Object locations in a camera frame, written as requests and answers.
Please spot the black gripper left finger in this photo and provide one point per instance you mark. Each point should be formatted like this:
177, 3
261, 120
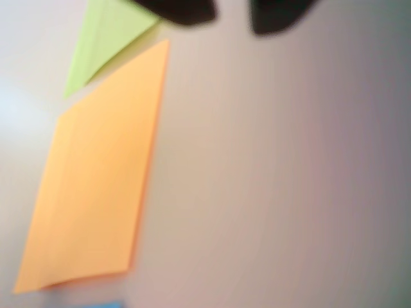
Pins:
180, 11

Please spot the orange paper square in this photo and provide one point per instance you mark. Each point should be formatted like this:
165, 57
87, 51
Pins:
96, 167

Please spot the blue paper square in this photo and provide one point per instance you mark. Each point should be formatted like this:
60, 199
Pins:
102, 304

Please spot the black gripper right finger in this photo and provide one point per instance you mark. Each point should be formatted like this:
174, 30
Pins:
276, 14

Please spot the green paper square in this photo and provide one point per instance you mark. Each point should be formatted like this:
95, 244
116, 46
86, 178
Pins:
99, 38

